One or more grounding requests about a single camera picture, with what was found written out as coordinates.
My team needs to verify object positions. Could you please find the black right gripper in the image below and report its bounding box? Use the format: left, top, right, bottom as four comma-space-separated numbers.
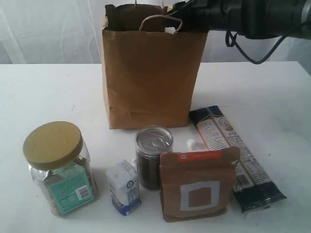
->
167, 0, 211, 32

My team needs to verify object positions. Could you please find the dark can with metal lid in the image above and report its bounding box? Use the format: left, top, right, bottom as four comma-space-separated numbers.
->
135, 125, 173, 190

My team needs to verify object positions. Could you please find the clear jar with yellow lid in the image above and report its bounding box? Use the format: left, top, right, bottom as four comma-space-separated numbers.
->
22, 121, 97, 216

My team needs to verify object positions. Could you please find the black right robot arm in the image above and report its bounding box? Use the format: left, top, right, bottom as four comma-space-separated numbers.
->
167, 0, 311, 39

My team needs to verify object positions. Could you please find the brown paper bag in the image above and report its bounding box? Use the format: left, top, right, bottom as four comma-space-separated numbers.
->
101, 4, 207, 129

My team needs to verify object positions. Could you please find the white crumpled scrap right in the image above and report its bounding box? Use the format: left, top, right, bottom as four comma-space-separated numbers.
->
187, 139, 202, 151

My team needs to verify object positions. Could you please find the white backdrop curtain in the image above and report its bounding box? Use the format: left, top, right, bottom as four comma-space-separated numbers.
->
0, 0, 311, 69

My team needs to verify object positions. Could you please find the brown kraft stand-up pouch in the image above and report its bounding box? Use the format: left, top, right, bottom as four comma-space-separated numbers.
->
159, 147, 241, 222

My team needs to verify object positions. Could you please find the small white and blue packet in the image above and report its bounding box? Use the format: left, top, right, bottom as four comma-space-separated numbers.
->
106, 160, 141, 216

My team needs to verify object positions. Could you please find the long dark noodle package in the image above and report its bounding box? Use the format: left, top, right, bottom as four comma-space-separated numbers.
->
189, 105, 287, 213

